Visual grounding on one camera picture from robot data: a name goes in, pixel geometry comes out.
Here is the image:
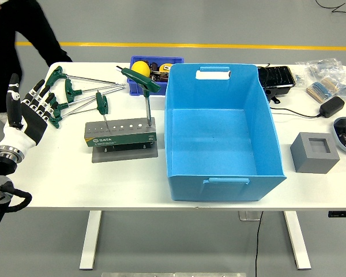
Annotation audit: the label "dark electronic parts pile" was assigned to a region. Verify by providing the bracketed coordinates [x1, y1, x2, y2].
[149, 61, 170, 83]

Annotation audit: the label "black floor cable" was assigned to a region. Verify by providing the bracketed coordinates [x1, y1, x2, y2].
[315, 0, 346, 21]

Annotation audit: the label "black plastic tray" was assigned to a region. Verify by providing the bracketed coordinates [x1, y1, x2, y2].
[257, 65, 296, 98]

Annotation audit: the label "grey green hex key stand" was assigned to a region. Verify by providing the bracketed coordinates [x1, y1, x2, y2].
[84, 117, 159, 164]

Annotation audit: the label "small dark blue bin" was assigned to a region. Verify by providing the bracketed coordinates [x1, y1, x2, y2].
[126, 55, 185, 96]

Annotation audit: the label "large green T-handle hex key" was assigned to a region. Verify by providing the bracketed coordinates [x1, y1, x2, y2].
[116, 65, 161, 128]

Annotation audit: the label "taped resistor strip bundle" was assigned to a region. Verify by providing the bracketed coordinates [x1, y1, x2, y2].
[306, 77, 341, 103]

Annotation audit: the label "black hanging cable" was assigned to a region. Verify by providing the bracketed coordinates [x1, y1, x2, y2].
[254, 211, 265, 277]

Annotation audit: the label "grey foam block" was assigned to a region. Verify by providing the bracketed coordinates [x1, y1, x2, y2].
[289, 132, 341, 174]

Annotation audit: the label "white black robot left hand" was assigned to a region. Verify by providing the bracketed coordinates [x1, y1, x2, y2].
[0, 73, 58, 156]

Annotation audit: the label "white table leg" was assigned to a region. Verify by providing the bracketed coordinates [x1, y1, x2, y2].
[79, 210, 103, 271]
[284, 211, 311, 271]

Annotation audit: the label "black power adapter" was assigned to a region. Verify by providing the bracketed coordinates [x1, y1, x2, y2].
[319, 96, 345, 118]

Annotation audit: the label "small green T-handle hex key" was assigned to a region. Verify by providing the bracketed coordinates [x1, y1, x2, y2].
[96, 89, 109, 130]

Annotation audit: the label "black strap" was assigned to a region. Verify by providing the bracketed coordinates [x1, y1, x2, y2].
[265, 88, 281, 104]

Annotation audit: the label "short green T-handle hex key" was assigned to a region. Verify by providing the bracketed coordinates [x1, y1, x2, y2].
[49, 99, 101, 130]

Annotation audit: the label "clear plastic parts bags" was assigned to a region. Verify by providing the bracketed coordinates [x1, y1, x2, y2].
[294, 57, 346, 102]

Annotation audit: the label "light blue oval tray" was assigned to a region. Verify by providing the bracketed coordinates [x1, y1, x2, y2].
[333, 116, 346, 157]

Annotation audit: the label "grey metal foot plate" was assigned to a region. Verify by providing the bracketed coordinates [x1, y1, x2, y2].
[238, 211, 263, 222]

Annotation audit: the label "black adapter cord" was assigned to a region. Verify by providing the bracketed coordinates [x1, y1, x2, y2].
[269, 106, 322, 118]

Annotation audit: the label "person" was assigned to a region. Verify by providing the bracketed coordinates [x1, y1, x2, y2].
[0, 0, 73, 124]

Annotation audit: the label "large light blue folding box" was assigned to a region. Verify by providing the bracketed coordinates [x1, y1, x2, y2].
[164, 63, 288, 203]

